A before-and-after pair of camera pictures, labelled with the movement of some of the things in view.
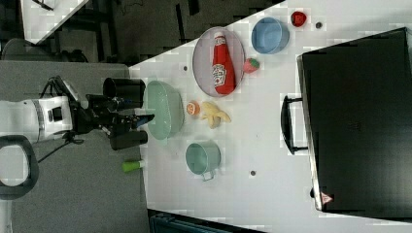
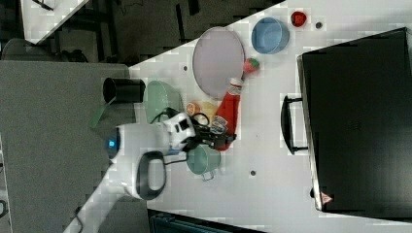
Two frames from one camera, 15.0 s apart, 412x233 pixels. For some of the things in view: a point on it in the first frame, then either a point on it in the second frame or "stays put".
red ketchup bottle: x=223 y=69 -> x=225 y=122
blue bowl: x=269 y=35 stays put
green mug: x=203 y=158 stays put
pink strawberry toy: x=250 y=65 stays put
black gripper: x=106 y=112 -> x=203 y=134
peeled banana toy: x=213 y=114 stays put
